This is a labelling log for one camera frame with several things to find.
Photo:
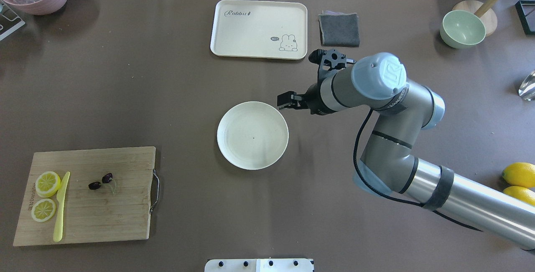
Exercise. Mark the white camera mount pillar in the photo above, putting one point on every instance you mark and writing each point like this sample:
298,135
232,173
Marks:
260,265

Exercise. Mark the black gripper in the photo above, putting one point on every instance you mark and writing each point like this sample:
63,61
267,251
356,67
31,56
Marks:
314,100

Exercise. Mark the yellow plastic knife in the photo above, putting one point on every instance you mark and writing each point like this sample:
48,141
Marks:
60,197

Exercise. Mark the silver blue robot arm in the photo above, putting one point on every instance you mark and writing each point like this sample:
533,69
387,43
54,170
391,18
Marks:
387,168

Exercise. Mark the green bowl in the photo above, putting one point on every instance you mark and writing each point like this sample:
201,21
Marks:
461,29

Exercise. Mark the lemon slice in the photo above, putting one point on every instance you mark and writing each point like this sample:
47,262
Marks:
47,184
43,210

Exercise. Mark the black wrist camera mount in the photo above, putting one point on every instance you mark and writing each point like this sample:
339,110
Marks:
329,62

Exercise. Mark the wooden stand with base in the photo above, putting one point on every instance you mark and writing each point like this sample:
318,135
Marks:
480,14

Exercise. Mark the black picture frame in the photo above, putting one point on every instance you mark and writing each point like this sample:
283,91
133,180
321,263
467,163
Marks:
525,11

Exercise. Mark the metal scoop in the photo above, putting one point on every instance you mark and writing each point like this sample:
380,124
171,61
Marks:
526,89

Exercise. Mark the cream rabbit tray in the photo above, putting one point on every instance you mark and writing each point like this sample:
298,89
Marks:
260,29

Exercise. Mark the bamboo cutting board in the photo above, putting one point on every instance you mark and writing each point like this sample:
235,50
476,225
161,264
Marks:
93,216

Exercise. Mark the white cup rack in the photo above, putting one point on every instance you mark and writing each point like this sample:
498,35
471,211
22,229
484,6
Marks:
9,21

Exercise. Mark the cream round plate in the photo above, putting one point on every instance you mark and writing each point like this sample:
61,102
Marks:
252,135

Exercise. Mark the grey folded cloth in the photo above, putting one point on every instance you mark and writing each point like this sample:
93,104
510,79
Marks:
339,30

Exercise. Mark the whole yellow lemon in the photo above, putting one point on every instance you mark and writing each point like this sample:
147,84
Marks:
523,194
520,174

